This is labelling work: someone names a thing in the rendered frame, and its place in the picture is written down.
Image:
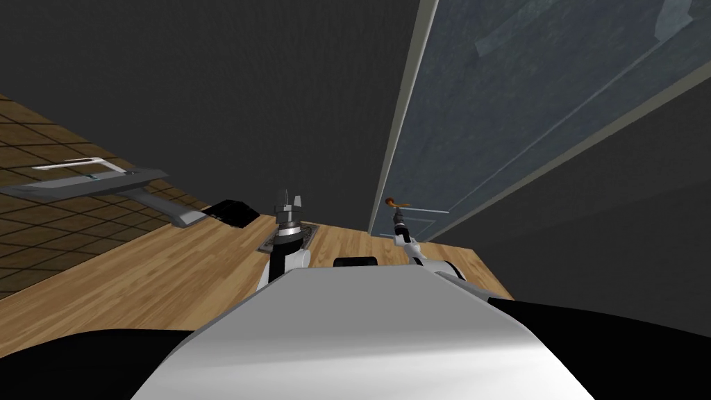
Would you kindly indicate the grey flat fixture with rail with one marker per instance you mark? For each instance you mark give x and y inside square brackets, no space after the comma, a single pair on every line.
[72,186]

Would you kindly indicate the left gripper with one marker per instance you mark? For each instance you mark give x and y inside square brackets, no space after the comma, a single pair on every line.
[288,214]

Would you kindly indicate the black box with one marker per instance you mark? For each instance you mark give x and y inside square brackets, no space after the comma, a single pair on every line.
[232,213]

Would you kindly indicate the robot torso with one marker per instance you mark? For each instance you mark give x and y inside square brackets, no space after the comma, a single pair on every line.
[355,333]

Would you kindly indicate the grey floor grate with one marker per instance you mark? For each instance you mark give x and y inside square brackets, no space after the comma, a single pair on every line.
[309,234]

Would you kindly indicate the blue-grey door leaf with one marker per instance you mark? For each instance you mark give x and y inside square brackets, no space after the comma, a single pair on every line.
[500,111]

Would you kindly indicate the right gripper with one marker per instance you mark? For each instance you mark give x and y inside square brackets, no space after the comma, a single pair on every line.
[398,218]

